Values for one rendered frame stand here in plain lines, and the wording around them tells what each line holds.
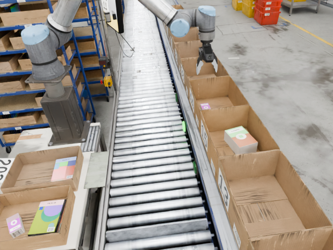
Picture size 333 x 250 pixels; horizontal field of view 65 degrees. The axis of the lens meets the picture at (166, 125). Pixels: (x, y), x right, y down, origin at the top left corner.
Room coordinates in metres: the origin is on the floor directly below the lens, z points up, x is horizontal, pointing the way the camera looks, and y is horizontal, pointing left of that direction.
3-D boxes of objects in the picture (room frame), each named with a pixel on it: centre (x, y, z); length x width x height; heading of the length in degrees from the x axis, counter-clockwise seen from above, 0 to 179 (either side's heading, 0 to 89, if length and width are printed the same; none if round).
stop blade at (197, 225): (0.70, 0.08, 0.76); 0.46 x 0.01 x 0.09; 93
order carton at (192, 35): (2.62, -0.27, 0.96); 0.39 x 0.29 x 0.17; 3
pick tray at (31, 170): (1.12, 0.73, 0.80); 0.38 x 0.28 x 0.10; 94
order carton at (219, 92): (1.45, -0.33, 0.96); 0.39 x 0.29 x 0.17; 3
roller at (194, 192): (0.92, 0.10, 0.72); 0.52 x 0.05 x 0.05; 93
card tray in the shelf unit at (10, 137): (2.47, 1.59, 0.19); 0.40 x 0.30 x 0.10; 91
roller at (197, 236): (0.66, 0.08, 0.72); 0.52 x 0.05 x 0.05; 93
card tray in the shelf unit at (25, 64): (2.49, 1.10, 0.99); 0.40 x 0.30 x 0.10; 90
